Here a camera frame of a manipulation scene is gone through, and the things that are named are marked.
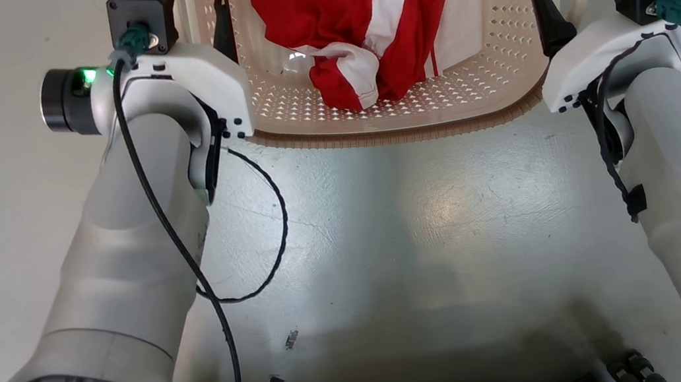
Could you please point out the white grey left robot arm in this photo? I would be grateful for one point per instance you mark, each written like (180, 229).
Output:
(122, 248)

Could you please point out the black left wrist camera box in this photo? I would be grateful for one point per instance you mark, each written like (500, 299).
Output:
(145, 8)

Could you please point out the red and white garment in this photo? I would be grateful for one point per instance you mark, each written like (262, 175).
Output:
(320, 0)

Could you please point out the beige perforated plastic laundry basket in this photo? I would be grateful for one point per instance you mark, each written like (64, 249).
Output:
(508, 7)

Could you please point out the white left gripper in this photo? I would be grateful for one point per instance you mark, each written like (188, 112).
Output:
(190, 72)

